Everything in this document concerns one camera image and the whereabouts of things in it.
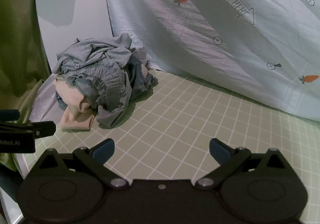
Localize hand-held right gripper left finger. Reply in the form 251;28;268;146
37;138;130;191

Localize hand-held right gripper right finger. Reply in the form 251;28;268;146
195;138;284;191

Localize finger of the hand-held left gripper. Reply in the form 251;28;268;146
0;110;20;121
32;121;57;137

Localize grey pants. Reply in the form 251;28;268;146
52;33;160;129

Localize beige garment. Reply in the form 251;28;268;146
55;76;97;132

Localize green grid bed sheet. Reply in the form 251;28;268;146
22;69;320;189

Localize green curtain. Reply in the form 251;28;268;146
0;0;50;172

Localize blue denim jeans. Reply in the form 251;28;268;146
56;60;159;109

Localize carrot print quilt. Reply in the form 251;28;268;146
104;0;320;122

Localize white headboard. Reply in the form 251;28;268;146
34;0;115;74

